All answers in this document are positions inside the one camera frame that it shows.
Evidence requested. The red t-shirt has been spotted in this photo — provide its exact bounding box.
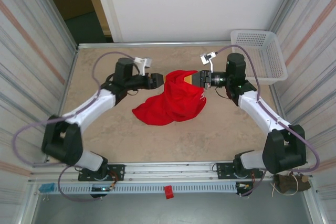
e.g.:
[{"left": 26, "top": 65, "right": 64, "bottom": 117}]
[{"left": 132, "top": 69, "right": 208, "bottom": 126}]

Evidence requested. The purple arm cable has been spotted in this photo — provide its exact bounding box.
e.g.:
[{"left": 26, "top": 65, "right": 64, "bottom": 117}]
[
  {"left": 216, "top": 45, "right": 321, "bottom": 197},
  {"left": 13, "top": 51, "right": 138, "bottom": 203}
]

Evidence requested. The aluminium table frame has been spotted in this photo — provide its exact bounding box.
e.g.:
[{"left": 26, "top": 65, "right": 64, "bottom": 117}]
[{"left": 28, "top": 40, "right": 314, "bottom": 184}]

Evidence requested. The small red plastic block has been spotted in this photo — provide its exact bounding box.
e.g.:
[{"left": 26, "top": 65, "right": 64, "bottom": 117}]
[{"left": 164, "top": 185, "right": 175, "bottom": 199}]

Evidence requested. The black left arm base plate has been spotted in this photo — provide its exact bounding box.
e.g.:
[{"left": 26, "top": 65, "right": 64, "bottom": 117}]
[{"left": 78, "top": 164, "right": 125, "bottom": 182}]

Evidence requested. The white perforated plastic basket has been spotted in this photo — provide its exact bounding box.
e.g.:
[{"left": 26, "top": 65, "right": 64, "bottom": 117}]
[{"left": 230, "top": 29, "right": 289, "bottom": 86}]

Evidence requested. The small blue plastic block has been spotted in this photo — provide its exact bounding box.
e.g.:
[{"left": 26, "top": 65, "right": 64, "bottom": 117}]
[{"left": 38, "top": 183, "right": 56, "bottom": 193}]

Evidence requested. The white door frame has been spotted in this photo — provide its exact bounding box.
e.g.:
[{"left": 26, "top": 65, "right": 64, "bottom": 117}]
[{"left": 90, "top": 0, "right": 124, "bottom": 43}]

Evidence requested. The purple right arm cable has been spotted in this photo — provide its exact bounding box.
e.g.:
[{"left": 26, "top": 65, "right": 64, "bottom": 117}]
[{"left": 216, "top": 45, "right": 321, "bottom": 197}]

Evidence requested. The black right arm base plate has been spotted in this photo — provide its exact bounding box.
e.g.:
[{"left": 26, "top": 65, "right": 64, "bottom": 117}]
[{"left": 215, "top": 161, "right": 264, "bottom": 180}]

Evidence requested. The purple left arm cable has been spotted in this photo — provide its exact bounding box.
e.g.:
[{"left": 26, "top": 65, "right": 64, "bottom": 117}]
[{"left": 13, "top": 51, "right": 138, "bottom": 203}]

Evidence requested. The beige string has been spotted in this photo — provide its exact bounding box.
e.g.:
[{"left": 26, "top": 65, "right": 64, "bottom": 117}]
[{"left": 271, "top": 159, "right": 303, "bottom": 197}]

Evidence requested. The brown cloth pouch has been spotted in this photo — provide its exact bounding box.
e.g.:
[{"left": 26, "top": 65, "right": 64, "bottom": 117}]
[{"left": 272, "top": 173, "right": 312, "bottom": 195}]

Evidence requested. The grey slotted cable duct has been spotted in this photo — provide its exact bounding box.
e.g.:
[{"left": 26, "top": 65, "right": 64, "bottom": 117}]
[{"left": 56, "top": 183, "right": 238, "bottom": 195}]

